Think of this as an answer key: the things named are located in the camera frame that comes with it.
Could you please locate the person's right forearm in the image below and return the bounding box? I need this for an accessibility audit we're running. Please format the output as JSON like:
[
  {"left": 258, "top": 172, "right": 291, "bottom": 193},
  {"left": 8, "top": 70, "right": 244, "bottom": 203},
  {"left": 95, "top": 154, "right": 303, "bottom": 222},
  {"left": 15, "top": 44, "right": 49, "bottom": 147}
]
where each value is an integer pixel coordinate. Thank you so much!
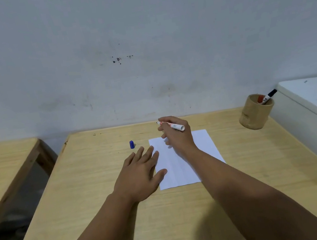
[{"left": 181, "top": 128, "right": 317, "bottom": 240}]

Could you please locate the person's left hand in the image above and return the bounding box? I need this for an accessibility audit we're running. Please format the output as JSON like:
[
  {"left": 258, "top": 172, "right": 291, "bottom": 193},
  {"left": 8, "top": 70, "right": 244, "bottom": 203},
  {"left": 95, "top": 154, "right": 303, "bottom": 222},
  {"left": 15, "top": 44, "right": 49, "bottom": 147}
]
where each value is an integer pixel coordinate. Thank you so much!
[{"left": 105, "top": 143, "right": 172, "bottom": 207}]

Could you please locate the person's left forearm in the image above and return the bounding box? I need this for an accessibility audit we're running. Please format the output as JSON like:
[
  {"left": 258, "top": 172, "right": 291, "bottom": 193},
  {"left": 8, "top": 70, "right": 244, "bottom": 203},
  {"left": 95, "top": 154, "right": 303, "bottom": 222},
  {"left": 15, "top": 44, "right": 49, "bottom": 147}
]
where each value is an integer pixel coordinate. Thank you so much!
[{"left": 35, "top": 189, "right": 145, "bottom": 240}]

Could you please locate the black capped marker pen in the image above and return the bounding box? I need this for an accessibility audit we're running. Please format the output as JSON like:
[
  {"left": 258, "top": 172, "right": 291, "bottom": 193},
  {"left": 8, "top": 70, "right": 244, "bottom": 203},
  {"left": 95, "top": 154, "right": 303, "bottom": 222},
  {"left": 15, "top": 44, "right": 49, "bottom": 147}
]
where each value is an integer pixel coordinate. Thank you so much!
[{"left": 260, "top": 89, "right": 279, "bottom": 105}]

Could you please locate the white cabinet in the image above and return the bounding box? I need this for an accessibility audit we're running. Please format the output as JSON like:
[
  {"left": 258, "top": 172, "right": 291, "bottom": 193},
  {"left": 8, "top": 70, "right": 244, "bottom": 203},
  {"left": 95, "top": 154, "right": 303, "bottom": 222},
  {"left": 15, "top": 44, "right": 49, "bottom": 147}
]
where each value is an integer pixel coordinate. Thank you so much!
[{"left": 264, "top": 76, "right": 317, "bottom": 207}]

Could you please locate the white paper sheet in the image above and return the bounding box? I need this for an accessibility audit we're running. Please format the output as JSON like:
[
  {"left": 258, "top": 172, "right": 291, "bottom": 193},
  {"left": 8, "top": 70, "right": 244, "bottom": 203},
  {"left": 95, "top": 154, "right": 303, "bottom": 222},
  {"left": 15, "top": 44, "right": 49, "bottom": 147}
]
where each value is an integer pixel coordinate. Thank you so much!
[{"left": 148, "top": 127, "right": 229, "bottom": 191}]

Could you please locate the wooden side table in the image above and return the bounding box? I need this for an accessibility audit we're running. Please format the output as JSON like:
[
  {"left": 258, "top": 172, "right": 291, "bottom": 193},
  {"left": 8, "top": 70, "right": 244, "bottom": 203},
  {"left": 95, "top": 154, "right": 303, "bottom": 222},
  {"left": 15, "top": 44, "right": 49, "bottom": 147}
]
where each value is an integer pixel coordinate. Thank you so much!
[{"left": 0, "top": 133, "right": 71, "bottom": 240}]

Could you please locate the white marker pen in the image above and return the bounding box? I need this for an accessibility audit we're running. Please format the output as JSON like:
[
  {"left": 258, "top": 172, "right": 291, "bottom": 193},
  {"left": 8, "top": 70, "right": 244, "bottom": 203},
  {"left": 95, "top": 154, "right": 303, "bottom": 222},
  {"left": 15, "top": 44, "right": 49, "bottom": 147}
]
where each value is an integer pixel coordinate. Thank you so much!
[{"left": 156, "top": 117, "right": 186, "bottom": 136}]

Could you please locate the wooden pen holder cup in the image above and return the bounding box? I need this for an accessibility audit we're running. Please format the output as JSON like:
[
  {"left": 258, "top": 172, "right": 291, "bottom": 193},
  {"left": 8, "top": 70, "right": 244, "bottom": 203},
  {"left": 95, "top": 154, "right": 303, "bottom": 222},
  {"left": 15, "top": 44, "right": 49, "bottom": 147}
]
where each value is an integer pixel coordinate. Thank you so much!
[{"left": 235, "top": 91, "right": 279, "bottom": 133}]

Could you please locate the person's right hand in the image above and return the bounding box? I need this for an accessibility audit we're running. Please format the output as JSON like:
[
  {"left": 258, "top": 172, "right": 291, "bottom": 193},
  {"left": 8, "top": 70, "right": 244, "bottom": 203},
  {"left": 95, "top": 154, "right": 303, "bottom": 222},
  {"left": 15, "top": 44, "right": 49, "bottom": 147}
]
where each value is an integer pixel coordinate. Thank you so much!
[{"left": 156, "top": 113, "right": 200, "bottom": 162}]

